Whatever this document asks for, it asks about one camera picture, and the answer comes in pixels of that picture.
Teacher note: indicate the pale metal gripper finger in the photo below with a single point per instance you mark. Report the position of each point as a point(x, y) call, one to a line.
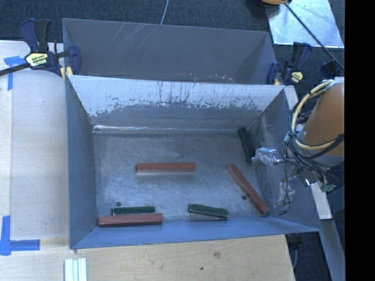
point(284, 193)
point(268, 155)

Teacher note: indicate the dark green flat block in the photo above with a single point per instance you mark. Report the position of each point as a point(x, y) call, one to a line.
point(133, 210)
point(246, 145)
point(208, 211)

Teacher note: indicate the red-brown flat block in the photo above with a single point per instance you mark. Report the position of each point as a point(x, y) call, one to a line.
point(247, 189)
point(130, 219)
point(165, 167)

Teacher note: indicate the grey metal bin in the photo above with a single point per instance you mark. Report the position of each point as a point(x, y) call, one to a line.
point(175, 186)

